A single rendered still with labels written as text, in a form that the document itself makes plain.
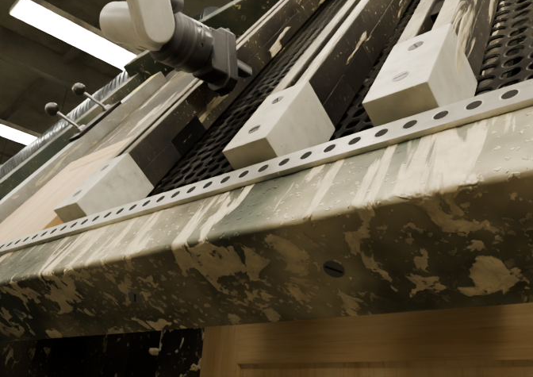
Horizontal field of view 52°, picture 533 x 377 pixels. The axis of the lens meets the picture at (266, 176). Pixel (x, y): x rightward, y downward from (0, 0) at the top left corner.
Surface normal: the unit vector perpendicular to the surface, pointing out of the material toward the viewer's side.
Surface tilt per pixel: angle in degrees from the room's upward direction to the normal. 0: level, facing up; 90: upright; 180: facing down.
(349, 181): 57
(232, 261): 147
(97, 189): 90
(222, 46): 90
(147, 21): 114
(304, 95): 90
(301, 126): 90
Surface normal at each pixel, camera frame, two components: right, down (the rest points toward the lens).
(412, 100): -0.40, 0.58
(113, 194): 0.76, -0.22
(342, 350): -0.64, -0.35
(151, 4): 0.72, 0.21
